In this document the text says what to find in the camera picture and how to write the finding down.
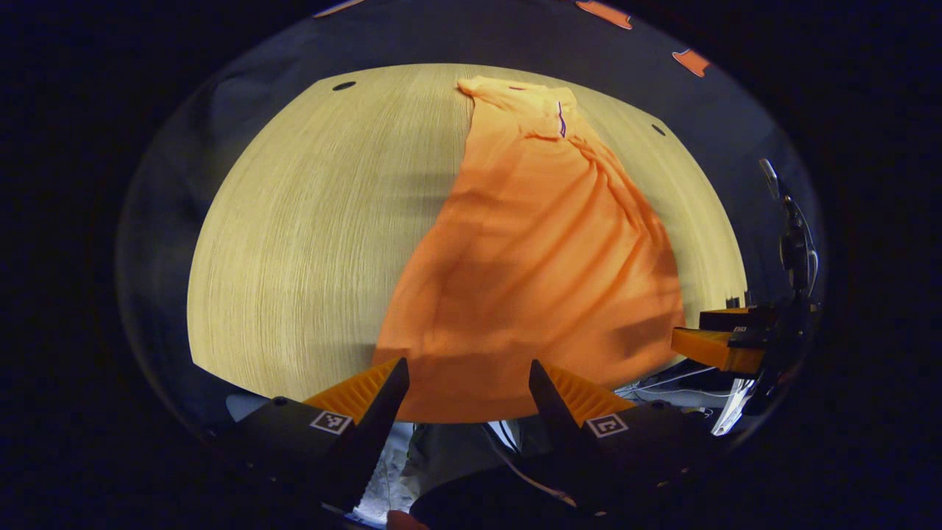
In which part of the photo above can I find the orange polo T-shirt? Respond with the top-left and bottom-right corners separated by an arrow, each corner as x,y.
372,75 -> 687,425

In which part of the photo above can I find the white cable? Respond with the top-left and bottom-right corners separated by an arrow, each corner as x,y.
617,365 -> 720,395

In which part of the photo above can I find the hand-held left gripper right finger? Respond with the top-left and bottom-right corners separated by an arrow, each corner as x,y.
528,359 -> 726,516

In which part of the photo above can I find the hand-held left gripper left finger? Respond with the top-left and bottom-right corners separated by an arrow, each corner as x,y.
213,357 -> 411,516

